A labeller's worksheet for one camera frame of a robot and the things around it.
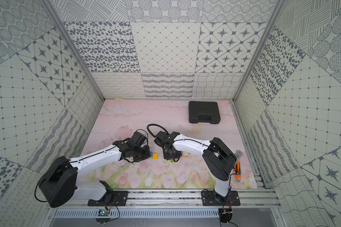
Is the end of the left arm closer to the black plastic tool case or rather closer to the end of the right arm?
the end of the right arm

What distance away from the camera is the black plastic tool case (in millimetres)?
1051

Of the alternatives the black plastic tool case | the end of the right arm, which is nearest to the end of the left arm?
the end of the right arm
